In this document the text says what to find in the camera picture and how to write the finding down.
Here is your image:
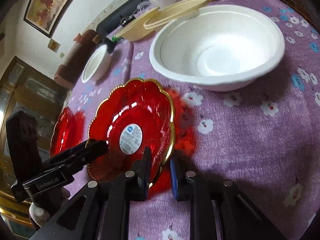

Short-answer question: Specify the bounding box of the black leather sofa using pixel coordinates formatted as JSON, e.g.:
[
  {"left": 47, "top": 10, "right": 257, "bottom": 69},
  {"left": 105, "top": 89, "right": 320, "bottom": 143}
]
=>
[{"left": 90, "top": 0, "right": 156, "bottom": 37}]

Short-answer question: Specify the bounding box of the wooden glass door cabinet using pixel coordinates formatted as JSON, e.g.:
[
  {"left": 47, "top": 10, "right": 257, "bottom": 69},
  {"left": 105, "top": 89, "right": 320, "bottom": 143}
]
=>
[{"left": 1, "top": 56, "right": 68, "bottom": 239}]

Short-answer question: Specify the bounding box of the red wedding text plate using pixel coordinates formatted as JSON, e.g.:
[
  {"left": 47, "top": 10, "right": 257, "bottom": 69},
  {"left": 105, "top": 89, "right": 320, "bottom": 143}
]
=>
[{"left": 49, "top": 107, "right": 85, "bottom": 157}]

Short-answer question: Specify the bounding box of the green wrapped item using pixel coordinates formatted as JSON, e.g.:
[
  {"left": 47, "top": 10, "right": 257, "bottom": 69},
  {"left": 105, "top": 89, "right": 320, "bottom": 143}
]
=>
[{"left": 111, "top": 35, "right": 123, "bottom": 43}]

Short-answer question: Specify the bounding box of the purple floral tablecloth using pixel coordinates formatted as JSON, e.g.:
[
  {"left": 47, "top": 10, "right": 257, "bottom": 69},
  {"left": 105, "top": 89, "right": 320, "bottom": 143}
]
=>
[{"left": 69, "top": 0, "right": 319, "bottom": 239}]

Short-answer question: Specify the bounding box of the beige bowl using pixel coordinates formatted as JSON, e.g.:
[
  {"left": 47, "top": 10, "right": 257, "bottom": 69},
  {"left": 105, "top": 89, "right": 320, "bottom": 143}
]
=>
[
  {"left": 144, "top": 0, "right": 210, "bottom": 31},
  {"left": 115, "top": 7, "right": 159, "bottom": 42}
]

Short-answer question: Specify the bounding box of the brown armchair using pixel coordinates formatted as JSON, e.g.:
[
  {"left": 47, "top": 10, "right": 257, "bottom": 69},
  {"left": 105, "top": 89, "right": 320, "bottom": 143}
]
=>
[{"left": 54, "top": 29, "right": 100, "bottom": 90}]

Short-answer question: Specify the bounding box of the red plate with sticker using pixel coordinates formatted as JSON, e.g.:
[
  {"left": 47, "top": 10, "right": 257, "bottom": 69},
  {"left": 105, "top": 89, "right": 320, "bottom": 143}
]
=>
[{"left": 87, "top": 78, "right": 176, "bottom": 186}]

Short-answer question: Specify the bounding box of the left hand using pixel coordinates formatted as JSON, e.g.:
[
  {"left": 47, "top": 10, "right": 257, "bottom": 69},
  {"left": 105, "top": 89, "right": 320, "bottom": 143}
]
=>
[{"left": 29, "top": 187, "right": 71, "bottom": 231}]

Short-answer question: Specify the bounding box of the framed horse painting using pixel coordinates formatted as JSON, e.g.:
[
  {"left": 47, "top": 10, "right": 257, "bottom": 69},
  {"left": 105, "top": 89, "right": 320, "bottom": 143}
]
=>
[{"left": 23, "top": 0, "right": 72, "bottom": 38}]

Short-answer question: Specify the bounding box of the small wall plaque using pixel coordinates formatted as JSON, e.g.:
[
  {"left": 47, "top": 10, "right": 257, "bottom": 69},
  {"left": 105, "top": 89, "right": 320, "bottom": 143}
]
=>
[{"left": 47, "top": 38, "right": 61, "bottom": 53}]

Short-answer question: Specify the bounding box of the white bowl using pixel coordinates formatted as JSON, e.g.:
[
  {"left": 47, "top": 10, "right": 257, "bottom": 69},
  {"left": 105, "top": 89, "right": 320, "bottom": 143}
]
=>
[
  {"left": 149, "top": 4, "right": 285, "bottom": 92},
  {"left": 81, "top": 44, "right": 112, "bottom": 83}
]

